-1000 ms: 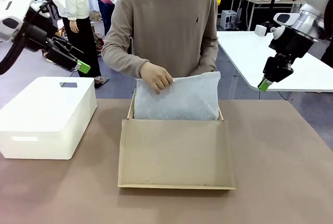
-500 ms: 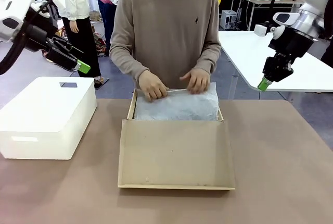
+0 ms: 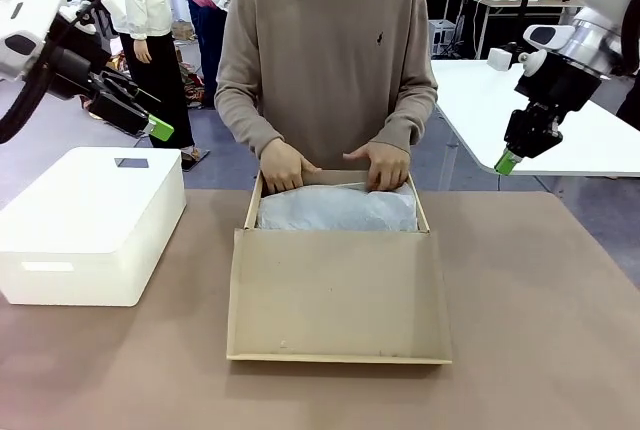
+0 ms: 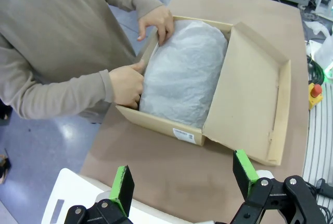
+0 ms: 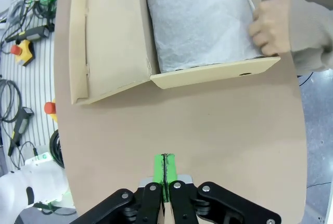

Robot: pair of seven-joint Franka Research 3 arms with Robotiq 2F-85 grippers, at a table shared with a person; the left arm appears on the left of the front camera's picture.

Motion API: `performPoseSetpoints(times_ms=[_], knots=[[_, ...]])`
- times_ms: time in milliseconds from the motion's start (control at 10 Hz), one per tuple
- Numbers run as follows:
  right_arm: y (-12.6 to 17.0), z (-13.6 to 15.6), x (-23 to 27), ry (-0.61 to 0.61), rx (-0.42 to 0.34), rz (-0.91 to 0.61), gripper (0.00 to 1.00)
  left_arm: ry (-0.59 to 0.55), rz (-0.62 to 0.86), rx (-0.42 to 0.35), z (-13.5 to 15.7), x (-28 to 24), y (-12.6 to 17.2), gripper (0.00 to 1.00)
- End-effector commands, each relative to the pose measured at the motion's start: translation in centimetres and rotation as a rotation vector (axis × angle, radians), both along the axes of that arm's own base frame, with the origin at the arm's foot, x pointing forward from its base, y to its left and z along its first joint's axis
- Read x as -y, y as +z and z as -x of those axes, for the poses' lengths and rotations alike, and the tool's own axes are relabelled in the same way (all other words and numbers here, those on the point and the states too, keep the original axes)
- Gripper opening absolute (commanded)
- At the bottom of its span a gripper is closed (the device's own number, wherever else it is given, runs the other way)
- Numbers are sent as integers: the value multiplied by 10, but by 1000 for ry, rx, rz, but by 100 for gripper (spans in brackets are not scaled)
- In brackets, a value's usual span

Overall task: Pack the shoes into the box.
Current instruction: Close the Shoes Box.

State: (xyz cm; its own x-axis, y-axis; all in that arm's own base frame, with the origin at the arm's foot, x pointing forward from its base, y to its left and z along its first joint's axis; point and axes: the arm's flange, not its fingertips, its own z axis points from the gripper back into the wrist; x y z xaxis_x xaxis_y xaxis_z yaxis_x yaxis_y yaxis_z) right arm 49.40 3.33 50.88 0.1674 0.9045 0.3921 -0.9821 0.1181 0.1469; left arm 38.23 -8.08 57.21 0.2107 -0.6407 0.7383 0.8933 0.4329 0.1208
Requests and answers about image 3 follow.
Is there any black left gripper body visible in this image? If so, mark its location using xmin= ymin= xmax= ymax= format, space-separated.
xmin=49 ymin=47 xmax=109 ymax=111

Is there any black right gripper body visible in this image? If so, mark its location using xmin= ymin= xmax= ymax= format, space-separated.
xmin=504 ymin=69 xmax=601 ymax=159

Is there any grey-white wrapping paper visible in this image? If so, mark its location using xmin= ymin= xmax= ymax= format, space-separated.
xmin=256 ymin=183 xmax=419 ymax=232

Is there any brown cardboard shoe box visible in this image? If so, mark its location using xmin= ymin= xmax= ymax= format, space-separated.
xmin=225 ymin=168 xmax=454 ymax=365

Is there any person's right forearm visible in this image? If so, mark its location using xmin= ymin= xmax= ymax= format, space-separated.
xmin=214 ymin=49 xmax=287 ymax=161

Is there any person's left forearm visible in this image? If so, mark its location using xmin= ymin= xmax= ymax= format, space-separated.
xmin=367 ymin=64 xmax=439 ymax=159

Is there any white lidded storage box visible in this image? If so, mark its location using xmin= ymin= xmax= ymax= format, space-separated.
xmin=0 ymin=146 xmax=188 ymax=308

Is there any person's left hand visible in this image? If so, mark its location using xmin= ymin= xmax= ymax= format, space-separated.
xmin=342 ymin=142 xmax=412 ymax=192

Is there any person's right hand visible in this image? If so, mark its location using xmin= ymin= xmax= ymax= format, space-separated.
xmin=259 ymin=138 xmax=324 ymax=195

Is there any patterned fabric pile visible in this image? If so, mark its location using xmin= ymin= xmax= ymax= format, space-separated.
xmin=102 ymin=49 xmax=132 ymax=75

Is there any white table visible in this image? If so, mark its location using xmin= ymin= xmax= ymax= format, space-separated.
xmin=429 ymin=58 xmax=640 ymax=177

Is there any person in pink top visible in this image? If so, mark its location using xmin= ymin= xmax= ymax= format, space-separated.
xmin=172 ymin=0 xmax=231 ymax=111

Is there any background table with robots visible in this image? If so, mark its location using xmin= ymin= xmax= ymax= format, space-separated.
xmin=447 ymin=0 xmax=586 ymax=61

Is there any white plastic crate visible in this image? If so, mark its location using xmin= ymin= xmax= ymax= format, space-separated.
xmin=428 ymin=19 xmax=457 ymax=58

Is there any person in beige sweater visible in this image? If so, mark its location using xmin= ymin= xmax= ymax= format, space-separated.
xmin=214 ymin=0 xmax=439 ymax=171

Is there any black left arm cable sleeve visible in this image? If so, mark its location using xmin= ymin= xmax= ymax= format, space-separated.
xmin=0 ymin=0 xmax=101 ymax=146

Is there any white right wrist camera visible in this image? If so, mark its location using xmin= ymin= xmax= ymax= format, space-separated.
xmin=487 ymin=47 xmax=549 ymax=76

